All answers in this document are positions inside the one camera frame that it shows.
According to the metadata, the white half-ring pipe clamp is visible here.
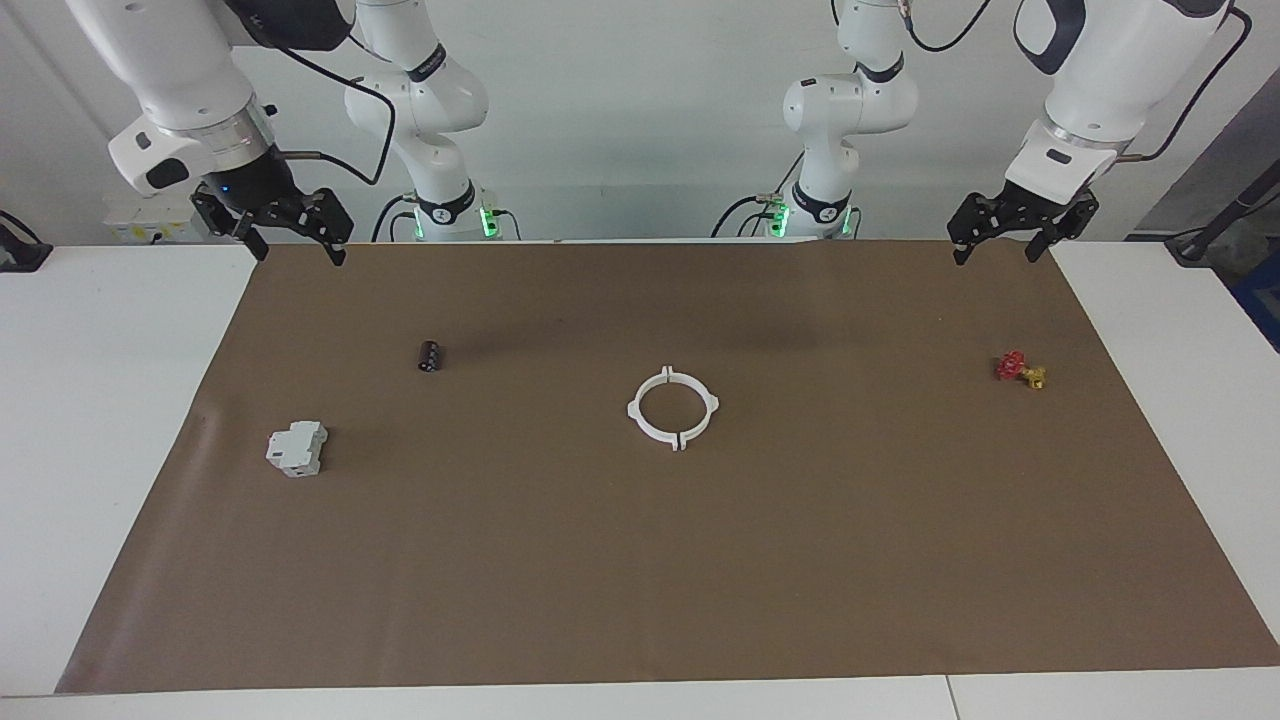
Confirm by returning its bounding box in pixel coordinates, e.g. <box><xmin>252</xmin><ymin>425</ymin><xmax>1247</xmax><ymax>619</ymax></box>
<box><xmin>664</xmin><ymin>366</ymin><xmax>722</xmax><ymax>451</ymax></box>
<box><xmin>627</xmin><ymin>367</ymin><xmax>685</xmax><ymax>453</ymax></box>

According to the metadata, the red and yellow valve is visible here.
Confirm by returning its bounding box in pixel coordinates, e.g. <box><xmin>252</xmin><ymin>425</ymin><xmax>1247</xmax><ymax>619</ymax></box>
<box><xmin>995</xmin><ymin>350</ymin><xmax>1048</xmax><ymax>391</ymax></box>

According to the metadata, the white power strip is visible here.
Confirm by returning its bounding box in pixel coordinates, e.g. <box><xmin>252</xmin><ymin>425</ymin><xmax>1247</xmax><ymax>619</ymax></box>
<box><xmin>104</xmin><ymin>193</ymin><xmax>206</xmax><ymax>245</ymax></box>

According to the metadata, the black stand pole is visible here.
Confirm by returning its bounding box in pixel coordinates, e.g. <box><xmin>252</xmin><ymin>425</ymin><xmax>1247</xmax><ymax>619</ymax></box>
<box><xmin>1165</xmin><ymin>165</ymin><xmax>1280</xmax><ymax>267</ymax></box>

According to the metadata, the white circuit breaker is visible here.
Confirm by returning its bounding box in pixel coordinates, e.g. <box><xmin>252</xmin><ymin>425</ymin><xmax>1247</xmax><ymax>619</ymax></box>
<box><xmin>265</xmin><ymin>420</ymin><xmax>329</xmax><ymax>479</ymax></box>

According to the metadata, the blue object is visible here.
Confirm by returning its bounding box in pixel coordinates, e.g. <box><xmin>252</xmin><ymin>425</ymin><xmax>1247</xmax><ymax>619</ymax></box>
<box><xmin>1232</xmin><ymin>250</ymin><xmax>1280</xmax><ymax>353</ymax></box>

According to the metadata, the brown paper mat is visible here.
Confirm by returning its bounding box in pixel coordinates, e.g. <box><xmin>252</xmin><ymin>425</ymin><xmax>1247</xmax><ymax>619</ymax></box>
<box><xmin>55</xmin><ymin>240</ymin><xmax>1280</xmax><ymax>695</ymax></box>

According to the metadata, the black base cable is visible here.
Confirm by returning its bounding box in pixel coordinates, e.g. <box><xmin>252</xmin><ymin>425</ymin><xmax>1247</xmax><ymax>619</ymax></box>
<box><xmin>372</xmin><ymin>193</ymin><xmax>417</xmax><ymax>243</ymax></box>
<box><xmin>711</xmin><ymin>194</ymin><xmax>777</xmax><ymax>240</ymax></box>

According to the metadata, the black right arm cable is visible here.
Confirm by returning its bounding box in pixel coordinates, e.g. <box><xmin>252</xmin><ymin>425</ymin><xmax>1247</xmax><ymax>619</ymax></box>
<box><xmin>268</xmin><ymin>30</ymin><xmax>399</xmax><ymax>187</ymax></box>

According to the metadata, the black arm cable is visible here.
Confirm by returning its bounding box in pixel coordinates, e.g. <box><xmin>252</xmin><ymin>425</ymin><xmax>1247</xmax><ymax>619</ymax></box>
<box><xmin>900</xmin><ymin>0</ymin><xmax>1257</xmax><ymax>164</ymax></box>
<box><xmin>268</xmin><ymin>30</ymin><xmax>399</xmax><ymax>187</ymax></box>

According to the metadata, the black clamp mount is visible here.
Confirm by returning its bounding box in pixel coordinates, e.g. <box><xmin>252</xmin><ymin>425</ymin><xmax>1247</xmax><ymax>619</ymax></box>
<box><xmin>0</xmin><ymin>209</ymin><xmax>54</xmax><ymax>274</ymax></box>

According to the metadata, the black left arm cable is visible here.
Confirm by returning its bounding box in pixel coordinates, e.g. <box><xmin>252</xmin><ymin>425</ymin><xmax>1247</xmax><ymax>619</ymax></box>
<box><xmin>900</xmin><ymin>0</ymin><xmax>1257</xmax><ymax>164</ymax></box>

